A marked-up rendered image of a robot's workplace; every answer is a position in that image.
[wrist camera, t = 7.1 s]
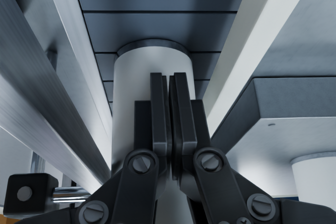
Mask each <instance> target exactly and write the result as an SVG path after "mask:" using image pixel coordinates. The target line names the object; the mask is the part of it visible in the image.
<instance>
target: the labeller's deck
mask: <svg viewBox="0 0 336 224"><path fill-rule="evenodd" d="M211 145H212V147H216V148H218V149H220V150H221V151H222V152H223V153H224V154H225V156H226V157H227V160H228V162H229V165H230V167H231V168H232V169H234V170H235V171H236V172H238V173H239V174H241V175H242V176H243V177H245V178H246V179H248V180H249V181H251V182H252V183H253V184H255V185H256V186H258V187H259V188H261V189H262V190H263V191H265V192H266V193H268V194H269V195H270V196H279V195H298V192H297V187H296V183H295V178H294V173H293V169H292V166H291V161H292V160H293V159H295V158H298V157H301V156H305V155H310V154H316V153H325V152H336V77H280V78H253V79H252V81H251V82H250V84H249V85H248V87H247V88H246V90H245V91H244V93H243V94H242V96H241V97H240V99H239V100H238V101H237V103H236V104H235V106H234V107H233V109H232V110H231V112H230V113H229V115H228V116H227V118H226V119H225V121H224V122H223V124H222V125H221V127H220V128H219V130H218V131H217V133H216V134H215V136H214V137H213V139H212V140H211Z"/></svg>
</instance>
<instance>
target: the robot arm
mask: <svg viewBox="0 0 336 224"><path fill-rule="evenodd" d="M170 167H171V172H172V180H173V181H177V187H179V188H180V191H182V192H183V193H184V194H185V195H186V199H187V203H188V206H189V210H190V214H191V217H192V221H193V224H336V211H334V210H333V209H331V208H330V207H327V206H324V205H319V204H314V203H308V202H303V201H297V200H292V199H286V198H280V199H275V198H273V197H271V196H270V195H269V194H268V193H266V192H265V191H264V190H262V189H261V188H259V187H258V186H256V185H255V184H254V183H252V182H251V181H249V180H248V179H247V178H245V177H244V176H242V175H241V174H239V173H238V172H237V171H235V170H234V169H232V168H231V166H230V164H229V161H228V159H227V157H226V155H225V154H224V153H223V152H222V151H221V150H220V149H218V148H216V147H213V146H212V143H211V138H210V133H209V128H208V123H207V118H206V113H205V108H204V103H203V100H202V99H190V93H189V86H188V80H187V74H186V72H174V75H170V76H169V89H168V86H167V76H166V75H162V73H161V72H150V100H135V101H134V143H133V150H132V151H131V152H129V153H128V154H127V156H126V157H125V159H124V162H123V167H122V169H120V170H119V171H118V172H117V173H116V174H115V175H113V176H112V177H111V178H110V179H109V180H108V181H107V182H105V183H104V184H103V185H102V186H101V187H100V188H99V189H97V190H96V191H95V192H94V193H93V194H92V195H90V196H89V197H88V198H87V199H86V200H85V201H84V202H82V203H81V205H80V206H78V207H74V208H69V207H66V208H63V209H59V210H55V211H51V212H48V213H44V214H40V215H37V216H33V217H29V218H25V219H22V220H19V221H17V222H15V223H14V224H155V223H156V214H157V205H158V198H159V197H160V196H161V195H162V194H163V193H164V192H165V191H166V182H167V181H169V178H170Z"/></svg>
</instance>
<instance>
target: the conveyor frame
mask: <svg viewBox="0 0 336 224"><path fill-rule="evenodd" d="M53 1H54V4H55V6H56V9H57V11H58V14H59V16H60V19H61V21H62V24H63V26H64V29H65V31H66V34H67V36H68V39H69V41H70V44H71V46H72V49H73V51H74V54H75V56H76V59H77V61H78V64H79V66H80V69H81V71H82V74H83V76H84V79H85V81H86V84H87V86H88V89H89V91H90V94H91V96H92V99H93V101H94V104H95V106H96V109H97V112H98V114H99V117H100V119H101V122H102V124H103V127H104V129H105V132H106V134H107V137H108V139H109V142H110V144H111V145H112V125H113V115H112V111H111V108H110V104H109V101H108V97H107V94H106V90H105V87H104V83H103V80H102V76H101V73H100V69H99V66H98V62H97V59H96V55H95V51H94V49H93V45H92V42H91V38H90V35H89V31H88V28H87V24H86V21H85V17H84V14H83V12H84V10H82V7H81V3H80V0H53Z"/></svg>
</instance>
